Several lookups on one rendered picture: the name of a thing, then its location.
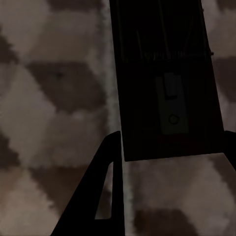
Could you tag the mousetrap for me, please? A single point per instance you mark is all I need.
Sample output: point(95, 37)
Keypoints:
point(168, 99)

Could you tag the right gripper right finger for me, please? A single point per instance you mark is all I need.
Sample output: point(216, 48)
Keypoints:
point(230, 139)

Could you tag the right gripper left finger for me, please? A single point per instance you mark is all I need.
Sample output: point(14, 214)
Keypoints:
point(78, 219)

